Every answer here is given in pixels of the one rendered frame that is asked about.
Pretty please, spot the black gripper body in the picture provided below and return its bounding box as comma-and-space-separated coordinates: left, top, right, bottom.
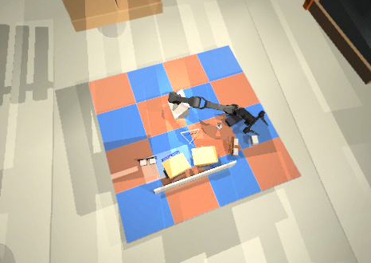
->
243, 110, 265, 134

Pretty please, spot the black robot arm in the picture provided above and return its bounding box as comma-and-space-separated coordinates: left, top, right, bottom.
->
168, 92, 248, 118

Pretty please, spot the beige flat panel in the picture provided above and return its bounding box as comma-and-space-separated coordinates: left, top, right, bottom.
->
154, 161, 236, 194

